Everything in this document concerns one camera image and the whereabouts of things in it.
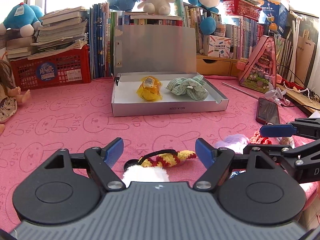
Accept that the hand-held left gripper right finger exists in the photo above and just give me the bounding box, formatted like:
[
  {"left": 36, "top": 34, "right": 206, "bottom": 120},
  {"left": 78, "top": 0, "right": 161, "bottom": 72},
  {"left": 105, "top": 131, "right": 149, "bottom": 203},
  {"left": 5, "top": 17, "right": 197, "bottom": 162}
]
[{"left": 192, "top": 137, "right": 278, "bottom": 192}]

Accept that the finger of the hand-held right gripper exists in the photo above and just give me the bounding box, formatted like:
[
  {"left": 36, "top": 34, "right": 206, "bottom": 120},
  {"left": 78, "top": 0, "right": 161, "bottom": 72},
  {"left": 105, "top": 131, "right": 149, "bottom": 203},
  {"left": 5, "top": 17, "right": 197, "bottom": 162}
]
[
  {"left": 243, "top": 140, "right": 320, "bottom": 167},
  {"left": 259, "top": 117, "right": 320, "bottom": 138}
]

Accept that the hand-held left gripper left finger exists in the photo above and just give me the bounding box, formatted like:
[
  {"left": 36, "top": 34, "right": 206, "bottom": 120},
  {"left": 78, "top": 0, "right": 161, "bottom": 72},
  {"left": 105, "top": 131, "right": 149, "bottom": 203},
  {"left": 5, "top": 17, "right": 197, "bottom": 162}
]
[{"left": 44, "top": 137, "right": 127, "bottom": 192}]

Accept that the red crochet piece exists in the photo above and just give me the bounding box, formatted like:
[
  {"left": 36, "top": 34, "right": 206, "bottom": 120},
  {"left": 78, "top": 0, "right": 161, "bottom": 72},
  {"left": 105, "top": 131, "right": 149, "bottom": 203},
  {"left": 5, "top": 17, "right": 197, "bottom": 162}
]
[{"left": 247, "top": 130, "right": 273, "bottom": 145}]

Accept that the yellow red crochet hair tie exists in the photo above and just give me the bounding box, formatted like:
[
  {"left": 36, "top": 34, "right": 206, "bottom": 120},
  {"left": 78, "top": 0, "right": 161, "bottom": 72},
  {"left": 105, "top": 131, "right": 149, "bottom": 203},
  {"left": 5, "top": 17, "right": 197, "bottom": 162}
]
[{"left": 138, "top": 149, "right": 197, "bottom": 168}]

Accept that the white fluffy puff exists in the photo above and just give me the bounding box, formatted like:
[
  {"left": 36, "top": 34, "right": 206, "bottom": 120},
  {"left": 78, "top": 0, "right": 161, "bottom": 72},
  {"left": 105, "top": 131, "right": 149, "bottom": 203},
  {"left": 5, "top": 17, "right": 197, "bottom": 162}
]
[{"left": 122, "top": 159, "right": 170, "bottom": 188}]

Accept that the silver cardboard box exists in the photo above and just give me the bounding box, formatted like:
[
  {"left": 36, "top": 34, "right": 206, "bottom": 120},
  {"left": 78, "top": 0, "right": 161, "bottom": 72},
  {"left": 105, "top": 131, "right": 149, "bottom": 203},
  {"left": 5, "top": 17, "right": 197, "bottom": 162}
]
[{"left": 111, "top": 25, "right": 229, "bottom": 117}]

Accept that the smartphone with red case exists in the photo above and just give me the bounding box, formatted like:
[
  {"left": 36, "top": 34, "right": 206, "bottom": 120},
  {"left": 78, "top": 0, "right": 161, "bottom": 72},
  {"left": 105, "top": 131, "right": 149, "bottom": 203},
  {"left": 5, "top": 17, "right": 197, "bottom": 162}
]
[{"left": 255, "top": 97, "right": 280, "bottom": 125}]

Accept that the purple fluffy scrunchie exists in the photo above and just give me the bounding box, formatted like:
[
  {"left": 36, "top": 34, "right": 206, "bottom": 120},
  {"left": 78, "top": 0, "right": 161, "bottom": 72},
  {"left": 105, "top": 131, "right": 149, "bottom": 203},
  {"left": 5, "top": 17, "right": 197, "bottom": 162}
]
[{"left": 215, "top": 134, "right": 250, "bottom": 154}]

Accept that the white paper origami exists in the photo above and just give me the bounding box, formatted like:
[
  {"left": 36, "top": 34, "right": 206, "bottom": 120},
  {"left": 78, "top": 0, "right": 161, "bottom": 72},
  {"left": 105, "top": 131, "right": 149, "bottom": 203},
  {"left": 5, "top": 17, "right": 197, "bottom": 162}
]
[
  {"left": 280, "top": 91, "right": 292, "bottom": 106},
  {"left": 264, "top": 84, "right": 282, "bottom": 103}
]

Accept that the wooden ledge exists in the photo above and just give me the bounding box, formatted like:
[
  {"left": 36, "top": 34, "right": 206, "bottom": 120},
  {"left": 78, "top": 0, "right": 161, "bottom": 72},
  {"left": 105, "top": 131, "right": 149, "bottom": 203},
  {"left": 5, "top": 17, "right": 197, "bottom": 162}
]
[{"left": 276, "top": 84, "right": 320, "bottom": 115}]

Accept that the red yarn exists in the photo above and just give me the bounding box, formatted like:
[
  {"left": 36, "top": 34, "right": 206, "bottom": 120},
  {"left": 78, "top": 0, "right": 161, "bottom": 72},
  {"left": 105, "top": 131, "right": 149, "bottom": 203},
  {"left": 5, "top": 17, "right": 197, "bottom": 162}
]
[{"left": 282, "top": 79, "right": 307, "bottom": 92}]

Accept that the thin metal rod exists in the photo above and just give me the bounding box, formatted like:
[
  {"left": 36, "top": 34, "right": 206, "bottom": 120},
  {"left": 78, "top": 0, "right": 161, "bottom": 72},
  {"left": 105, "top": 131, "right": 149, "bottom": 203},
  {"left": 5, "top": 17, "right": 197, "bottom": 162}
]
[{"left": 222, "top": 82, "right": 260, "bottom": 99}]

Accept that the pink rabbit print blanket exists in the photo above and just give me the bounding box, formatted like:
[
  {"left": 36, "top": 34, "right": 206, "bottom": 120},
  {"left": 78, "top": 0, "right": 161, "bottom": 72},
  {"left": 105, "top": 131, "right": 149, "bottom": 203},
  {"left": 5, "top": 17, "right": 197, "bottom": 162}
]
[{"left": 0, "top": 74, "right": 320, "bottom": 240}]

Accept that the pink triangular bag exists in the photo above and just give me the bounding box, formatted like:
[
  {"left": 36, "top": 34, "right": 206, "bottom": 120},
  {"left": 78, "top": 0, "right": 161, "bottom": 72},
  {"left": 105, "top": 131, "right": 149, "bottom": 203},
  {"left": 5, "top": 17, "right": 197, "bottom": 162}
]
[{"left": 237, "top": 35, "right": 278, "bottom": 90}]

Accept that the green gingham scrunchie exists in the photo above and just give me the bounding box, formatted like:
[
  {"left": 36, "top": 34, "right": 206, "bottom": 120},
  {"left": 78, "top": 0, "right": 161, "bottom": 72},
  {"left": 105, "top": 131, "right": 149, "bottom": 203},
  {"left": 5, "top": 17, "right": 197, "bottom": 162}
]
[{"left": 166, "top": 75, "right": 209, "bottom": 102}]

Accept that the yellow plastic packet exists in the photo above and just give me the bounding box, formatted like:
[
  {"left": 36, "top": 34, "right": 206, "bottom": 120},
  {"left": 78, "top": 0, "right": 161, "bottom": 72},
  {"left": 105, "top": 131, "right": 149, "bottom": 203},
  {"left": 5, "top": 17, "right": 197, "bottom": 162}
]
[{"left": 136, "top": 76, "right": 163, "bottom": 102}]

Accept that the wooden board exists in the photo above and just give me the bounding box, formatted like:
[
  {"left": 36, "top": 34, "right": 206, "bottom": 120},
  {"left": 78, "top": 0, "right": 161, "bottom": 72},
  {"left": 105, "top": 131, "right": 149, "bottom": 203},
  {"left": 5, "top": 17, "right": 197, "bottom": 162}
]
[{"left": 296, "top": 36, "right": 315, "bottom": 85}]

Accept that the row of thin picture books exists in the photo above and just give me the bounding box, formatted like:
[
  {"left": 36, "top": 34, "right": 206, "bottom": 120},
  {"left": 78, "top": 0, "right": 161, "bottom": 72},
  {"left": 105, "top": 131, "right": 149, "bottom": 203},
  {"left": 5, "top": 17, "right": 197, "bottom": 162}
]
[{"left": 274, "top": 34, "right": 293, "bottom": 79}]

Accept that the wooden drawer organizer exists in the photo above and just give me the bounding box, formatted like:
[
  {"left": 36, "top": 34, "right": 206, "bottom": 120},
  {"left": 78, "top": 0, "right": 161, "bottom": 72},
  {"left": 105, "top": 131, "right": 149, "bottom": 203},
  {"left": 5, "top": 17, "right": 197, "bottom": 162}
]
[{"left": 196, "top": 54, "right": 248, "bottom": 77}]

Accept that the long row of upright books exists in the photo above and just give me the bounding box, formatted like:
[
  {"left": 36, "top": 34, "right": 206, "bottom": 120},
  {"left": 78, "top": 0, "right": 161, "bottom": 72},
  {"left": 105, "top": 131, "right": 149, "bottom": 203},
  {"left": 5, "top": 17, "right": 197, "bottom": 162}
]
[{"left": 175, "top": 0, "right": 263, "bottom": 60}]

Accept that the white pipe stand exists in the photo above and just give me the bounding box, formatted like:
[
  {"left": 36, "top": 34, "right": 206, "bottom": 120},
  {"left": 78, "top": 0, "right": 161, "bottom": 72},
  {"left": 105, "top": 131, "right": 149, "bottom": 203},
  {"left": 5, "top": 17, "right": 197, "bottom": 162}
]
[{"left": 289, "top": 10, "right": 304, "bottom": 80}]

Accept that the white printed carton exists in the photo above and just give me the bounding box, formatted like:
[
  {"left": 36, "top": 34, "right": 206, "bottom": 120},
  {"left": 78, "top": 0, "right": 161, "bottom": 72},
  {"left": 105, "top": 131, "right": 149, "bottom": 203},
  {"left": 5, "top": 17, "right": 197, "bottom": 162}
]
[{"left": 203, "top": 34, "right": 232, "bottom": 57}]

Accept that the row of tall blue books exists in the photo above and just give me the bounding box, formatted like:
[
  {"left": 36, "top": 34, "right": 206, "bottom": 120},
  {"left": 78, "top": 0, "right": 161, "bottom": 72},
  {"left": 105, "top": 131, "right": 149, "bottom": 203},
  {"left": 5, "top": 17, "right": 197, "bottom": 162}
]
[{"left": 89, "top": 2, "right": 125, "bottom": 80}]

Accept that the blue cardboard box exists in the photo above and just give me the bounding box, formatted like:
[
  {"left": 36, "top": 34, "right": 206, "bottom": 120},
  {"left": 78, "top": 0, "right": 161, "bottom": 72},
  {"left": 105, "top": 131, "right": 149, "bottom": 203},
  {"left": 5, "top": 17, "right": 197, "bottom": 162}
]
[{"left": 259, "top": 0, "right": 290, "bottom": 37}]

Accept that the red plastic crate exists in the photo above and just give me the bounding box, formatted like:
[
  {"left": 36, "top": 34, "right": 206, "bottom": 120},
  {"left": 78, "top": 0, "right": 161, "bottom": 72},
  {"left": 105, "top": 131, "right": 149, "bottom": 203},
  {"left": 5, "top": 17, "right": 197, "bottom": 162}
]
[{"left": 10, "top": 45, "right": 92, "bottom": 92}]

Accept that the brown-haired doll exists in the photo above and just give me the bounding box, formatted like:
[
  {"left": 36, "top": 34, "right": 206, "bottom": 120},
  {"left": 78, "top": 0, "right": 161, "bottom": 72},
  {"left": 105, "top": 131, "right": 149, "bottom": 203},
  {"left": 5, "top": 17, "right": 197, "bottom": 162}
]
[{"left": 0, "top": 60, "right": 31, "bottom": 130}]

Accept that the red mesh basket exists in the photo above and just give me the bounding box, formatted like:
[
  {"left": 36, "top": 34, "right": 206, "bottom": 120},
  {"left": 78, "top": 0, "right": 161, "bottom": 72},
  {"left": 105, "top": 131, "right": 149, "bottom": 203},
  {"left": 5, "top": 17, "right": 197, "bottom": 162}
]
[{"left": 222, "top": 0, "right": 262, "bottom": 22}]

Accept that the tall stack of worn books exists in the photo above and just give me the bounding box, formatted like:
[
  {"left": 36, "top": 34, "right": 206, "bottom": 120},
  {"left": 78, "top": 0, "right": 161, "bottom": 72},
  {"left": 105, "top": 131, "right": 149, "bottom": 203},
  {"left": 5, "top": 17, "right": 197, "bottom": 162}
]
[{"left": 30, "top": 6, "right": 90, "bottom": 60}]

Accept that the flat stack of books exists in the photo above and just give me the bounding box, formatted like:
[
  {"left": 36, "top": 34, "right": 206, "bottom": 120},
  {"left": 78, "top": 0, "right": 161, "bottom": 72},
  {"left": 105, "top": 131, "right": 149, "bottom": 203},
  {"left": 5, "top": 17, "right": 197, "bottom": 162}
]
[{"left": 124, "top": 11, "right": 183, "bottom": 27}]

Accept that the small stack of books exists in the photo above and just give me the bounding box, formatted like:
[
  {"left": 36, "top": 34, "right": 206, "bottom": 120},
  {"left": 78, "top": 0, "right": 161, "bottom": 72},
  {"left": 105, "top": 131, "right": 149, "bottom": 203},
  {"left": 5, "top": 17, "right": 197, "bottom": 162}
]
[{"left": 5, "top": 35, "right": 38, "bottom": 61}]

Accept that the blue cat plush toy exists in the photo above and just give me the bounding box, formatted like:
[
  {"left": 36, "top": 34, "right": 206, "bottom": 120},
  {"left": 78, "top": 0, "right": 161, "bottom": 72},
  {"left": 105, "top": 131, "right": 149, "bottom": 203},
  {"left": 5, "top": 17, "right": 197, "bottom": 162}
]
[{"left": 0, "top": 3, "right": 43, "bottom": 38}]

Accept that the black cable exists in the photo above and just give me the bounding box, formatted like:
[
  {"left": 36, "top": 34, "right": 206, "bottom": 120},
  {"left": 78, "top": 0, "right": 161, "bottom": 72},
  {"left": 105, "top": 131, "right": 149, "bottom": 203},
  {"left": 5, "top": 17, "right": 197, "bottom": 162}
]
[{"left": 282, "top": 102, "right": 320, "bottom": 111}]

